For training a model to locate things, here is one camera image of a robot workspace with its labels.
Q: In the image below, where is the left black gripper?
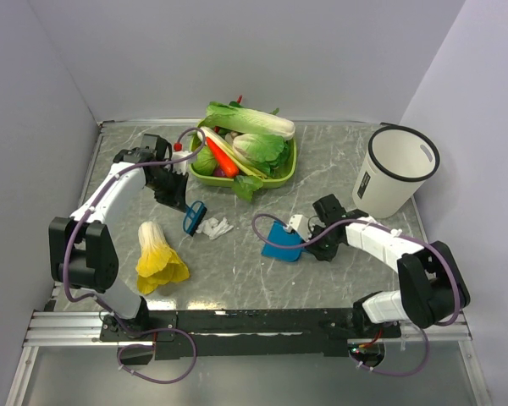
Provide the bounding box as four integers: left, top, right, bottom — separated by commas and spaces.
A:
148, 167, 190, 212

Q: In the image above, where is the blue hand brush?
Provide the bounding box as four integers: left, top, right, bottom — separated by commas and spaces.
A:
182, 200, 207, 236

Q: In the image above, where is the blue dustpan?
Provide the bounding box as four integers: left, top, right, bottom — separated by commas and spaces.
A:
261, 222, 306, 263

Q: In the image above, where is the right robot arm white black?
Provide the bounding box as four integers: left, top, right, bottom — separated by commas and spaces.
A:
306, 195, 471, 337

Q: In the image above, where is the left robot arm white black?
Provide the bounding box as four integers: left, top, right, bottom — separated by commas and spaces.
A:
48, 134, 193, 340

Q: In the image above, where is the round green cabbage toy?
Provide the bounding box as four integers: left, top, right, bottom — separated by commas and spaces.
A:
192, 146, 218, 176

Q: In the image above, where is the purple onion toy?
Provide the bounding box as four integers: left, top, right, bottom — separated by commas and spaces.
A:
213, 167, 227, 178

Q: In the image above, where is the paper scrap far left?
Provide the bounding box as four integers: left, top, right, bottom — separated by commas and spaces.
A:
196, 217, 234, 240

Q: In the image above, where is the orange carrot toy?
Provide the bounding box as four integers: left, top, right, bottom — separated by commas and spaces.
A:
207, 138, 240, 178

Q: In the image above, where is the white leek toy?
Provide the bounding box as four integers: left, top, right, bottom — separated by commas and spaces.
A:
198, 127, 268, 179

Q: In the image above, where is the green vegetable tray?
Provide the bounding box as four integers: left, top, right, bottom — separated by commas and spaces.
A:
190, 130, 297, 189

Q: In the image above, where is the green leafy herb toy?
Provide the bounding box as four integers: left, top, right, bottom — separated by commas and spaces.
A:
231, 175, 263, 202

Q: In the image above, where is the yellow white cabbage toy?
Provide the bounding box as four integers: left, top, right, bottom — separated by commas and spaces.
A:
135, 221, 190, 295

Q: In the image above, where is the long napa cabbage toy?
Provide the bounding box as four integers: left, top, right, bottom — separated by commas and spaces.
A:
200, 101, 295, 140

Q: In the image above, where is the short napa cabbage toy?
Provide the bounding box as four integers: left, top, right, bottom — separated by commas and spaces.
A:
232, 134, 286, 165

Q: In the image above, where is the white trash bin black rim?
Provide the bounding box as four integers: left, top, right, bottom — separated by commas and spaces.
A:
352, 124, 440, 219

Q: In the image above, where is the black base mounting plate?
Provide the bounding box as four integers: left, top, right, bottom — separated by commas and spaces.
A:
101, 308, 401, 360

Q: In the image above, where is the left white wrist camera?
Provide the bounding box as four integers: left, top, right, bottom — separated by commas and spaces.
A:
171, 142, 191, 175

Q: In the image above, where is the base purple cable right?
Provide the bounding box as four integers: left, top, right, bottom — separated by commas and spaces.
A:
349, 325, 432, 377

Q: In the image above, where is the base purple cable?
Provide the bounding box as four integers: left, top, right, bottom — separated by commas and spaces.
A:
349, 325, 432, 377
116, 325, 199, 385

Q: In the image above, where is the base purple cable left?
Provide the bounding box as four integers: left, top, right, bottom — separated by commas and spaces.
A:
116, 325, 199, 385

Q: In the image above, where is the aluminium rail frame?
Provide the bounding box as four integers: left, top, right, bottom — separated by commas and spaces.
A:
6, 311, 492, 405

